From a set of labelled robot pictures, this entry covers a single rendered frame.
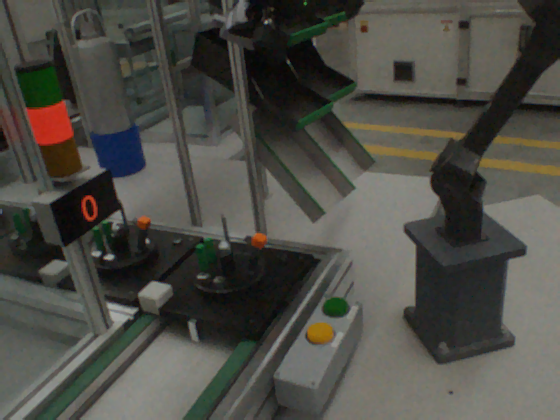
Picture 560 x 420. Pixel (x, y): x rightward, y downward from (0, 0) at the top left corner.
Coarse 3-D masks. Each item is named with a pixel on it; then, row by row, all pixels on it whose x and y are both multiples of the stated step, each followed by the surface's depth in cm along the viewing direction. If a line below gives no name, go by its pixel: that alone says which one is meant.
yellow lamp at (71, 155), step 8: (72, 136) 76; (40, 144) 74; (48, 144) 74; (56, 144) 74; (64, 144) 75; (72, 144) 76; (48, 152) 74; (56, 152) 74; (64, 152) 75; (72, 152) 76; (48, 160) 75; (56, 160) 75; (64, 160) 75; (72, 160) 76; (80, 160) 78; (48, 168) 76; (56, 168) 75; (64, 168) 76; (72, 168) 76; (80, 168) 78; (56, 176) 76; (64, 176) 76
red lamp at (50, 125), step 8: (64, 104) 74; (32, 112) 72; (40, 112) 72; (48, 112) 72; (56, 112) 73; (64, 112) 74; (32, 120) 73; (40, 120) 72; (48, 120) 72; (56, 120) 73; (64, 120) 74; (40, 128) 73; (48, 128) 73; (56, 128) 73; (64, 128) 74; (40, 136) 73; (48, 136) 73; (56, 136) 74; (64, 136) 74
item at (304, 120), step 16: (208, 32) 111; (208, 48) 108; (224, 48) 119; (192, 64) 112; (208, 64) 110; (224, 64) 107; (256, 64) 119; (288, 64) 114; (224, 80) 109; (256, 80) 114; (272, 80) 116; (288, 80) 115; (256, 96) 106; (272, 96) 111; (288, 96) 113; (304, 96) 114; (320, 96) 112; (272, 112) 105; (288, 112) 108; (304, 112) 110; (320, 112) 108
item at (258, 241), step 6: (258, 234) 93; (246, 240) 94; (252, 240) 93; (258, 240) 92; (264, 240) 93; (258, 246) 93; (252, 252) 95; (258, 252) 94; (252, 258) 95; (258, 258) 96; (252, 264) 96; (252, 270) 97
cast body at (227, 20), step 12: (240, 0) 87; (228, 12) 89; (240, 12) 87; (252, 12) 86; (264, 12) 89; (216, 24) 90; (228, 24) 89; (228, 36) 90; (240, 36) 90; (252, 48) 93
